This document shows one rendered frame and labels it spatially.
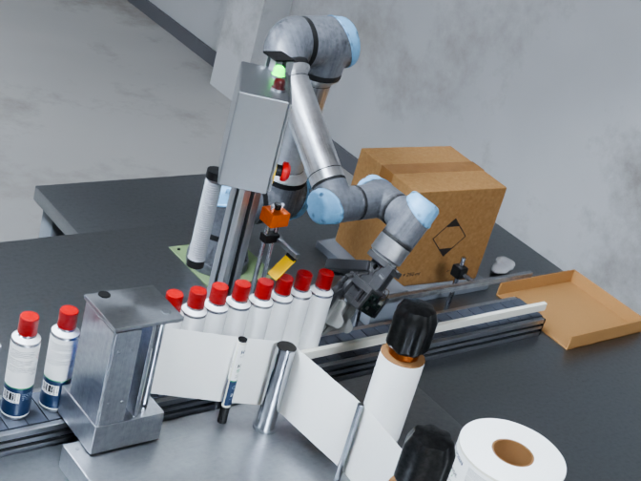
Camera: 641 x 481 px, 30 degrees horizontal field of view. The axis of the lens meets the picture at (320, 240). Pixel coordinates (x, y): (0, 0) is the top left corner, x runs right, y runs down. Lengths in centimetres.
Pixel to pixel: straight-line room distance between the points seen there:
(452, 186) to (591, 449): 73
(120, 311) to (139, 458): 28
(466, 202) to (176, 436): 109
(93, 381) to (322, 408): 42
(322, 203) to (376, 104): 319
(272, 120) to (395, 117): 337
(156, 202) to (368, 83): 266
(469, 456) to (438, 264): 97
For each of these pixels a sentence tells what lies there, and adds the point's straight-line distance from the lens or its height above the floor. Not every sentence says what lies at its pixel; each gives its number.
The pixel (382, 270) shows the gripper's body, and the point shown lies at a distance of 250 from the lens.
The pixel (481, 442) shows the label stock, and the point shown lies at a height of 102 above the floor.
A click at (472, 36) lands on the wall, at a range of 517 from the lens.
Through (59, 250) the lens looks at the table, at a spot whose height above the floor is 83.
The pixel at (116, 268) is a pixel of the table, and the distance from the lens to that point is 281.
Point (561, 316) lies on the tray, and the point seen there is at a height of 83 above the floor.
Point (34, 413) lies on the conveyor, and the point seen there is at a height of 88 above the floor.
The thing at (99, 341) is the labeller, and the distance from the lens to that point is 206.
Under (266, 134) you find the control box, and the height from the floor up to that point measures 141.
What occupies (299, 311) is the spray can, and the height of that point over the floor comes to 101.
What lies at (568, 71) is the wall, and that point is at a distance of 482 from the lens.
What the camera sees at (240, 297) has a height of 106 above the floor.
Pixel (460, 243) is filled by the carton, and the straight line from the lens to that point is 305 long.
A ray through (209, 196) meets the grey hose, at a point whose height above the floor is 124.
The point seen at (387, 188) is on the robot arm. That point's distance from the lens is 256.
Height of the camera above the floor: 222
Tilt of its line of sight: 26 degrees down
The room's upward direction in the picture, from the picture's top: 16 degrees clockwise
